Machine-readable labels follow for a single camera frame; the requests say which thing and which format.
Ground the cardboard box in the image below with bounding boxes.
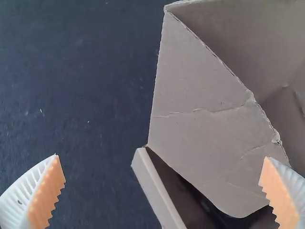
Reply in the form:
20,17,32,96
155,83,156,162
130,0,305,229

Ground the black mat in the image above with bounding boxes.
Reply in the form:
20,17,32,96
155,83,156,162
0,0,184,229

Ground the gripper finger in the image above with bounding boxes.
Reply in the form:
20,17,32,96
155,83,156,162
258,156,305,229
0,153,66,229

